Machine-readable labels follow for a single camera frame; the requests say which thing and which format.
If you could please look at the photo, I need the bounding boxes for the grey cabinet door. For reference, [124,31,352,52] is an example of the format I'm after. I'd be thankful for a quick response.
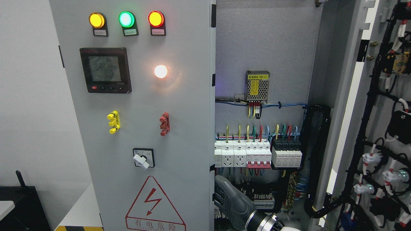
[50,0,215,231]
[302,0,410,231]

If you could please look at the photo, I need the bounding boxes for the red terminal connector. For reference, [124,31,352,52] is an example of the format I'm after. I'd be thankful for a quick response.
[159,112,170,136]

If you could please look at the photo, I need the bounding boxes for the white socket breaker row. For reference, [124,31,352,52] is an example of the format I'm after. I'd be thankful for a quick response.
[214,140,247,167]

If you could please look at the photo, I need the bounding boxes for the metal mesh power supply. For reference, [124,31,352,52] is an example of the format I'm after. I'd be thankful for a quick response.
[245,70,270,101]

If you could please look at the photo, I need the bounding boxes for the white glowing indicator lamp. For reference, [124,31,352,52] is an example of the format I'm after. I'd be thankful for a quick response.
[154,65,168,79]

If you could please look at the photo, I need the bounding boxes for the black white surge protector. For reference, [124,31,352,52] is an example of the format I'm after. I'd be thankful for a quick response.
[271,139,302,168]

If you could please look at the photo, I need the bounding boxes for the yellow terminal connector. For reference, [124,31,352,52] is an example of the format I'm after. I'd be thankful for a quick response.
[107,111,121,134]

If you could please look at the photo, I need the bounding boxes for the red indicator light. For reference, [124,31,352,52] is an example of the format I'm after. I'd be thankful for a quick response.
[148,11,166,36]

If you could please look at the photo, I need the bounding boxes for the black digital power meter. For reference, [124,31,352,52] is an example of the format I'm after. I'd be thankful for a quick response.
[79,48,132,94]

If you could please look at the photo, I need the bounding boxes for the red electric hazard sign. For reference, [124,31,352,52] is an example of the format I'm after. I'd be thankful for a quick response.
[125,176,187,231]

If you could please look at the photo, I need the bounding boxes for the brass ground terminal bar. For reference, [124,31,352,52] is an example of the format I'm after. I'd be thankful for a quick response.
[285,172,298,211]

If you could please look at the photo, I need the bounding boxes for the green indicator light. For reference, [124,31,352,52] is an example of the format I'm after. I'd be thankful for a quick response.
[118,11,139,37]

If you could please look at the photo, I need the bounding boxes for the yellow indicator light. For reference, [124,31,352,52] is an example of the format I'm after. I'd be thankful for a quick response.
[89,12,109,37]

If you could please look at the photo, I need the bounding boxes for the black box with antenna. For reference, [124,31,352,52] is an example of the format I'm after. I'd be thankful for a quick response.
[0,170,50,231]

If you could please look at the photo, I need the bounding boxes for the red handle circuit breaker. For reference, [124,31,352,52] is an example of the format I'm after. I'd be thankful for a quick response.
[246,141,272,169]

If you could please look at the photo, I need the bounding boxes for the white rotary selector switch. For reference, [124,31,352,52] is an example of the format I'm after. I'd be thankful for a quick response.
[133,148,155,169]

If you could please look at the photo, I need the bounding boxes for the black corrugated cable conduit right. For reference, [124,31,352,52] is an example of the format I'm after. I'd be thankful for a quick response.
[300,104,347,219]

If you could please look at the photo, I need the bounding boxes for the black wire harness right door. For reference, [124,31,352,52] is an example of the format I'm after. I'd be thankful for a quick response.
[330,0,410,231]

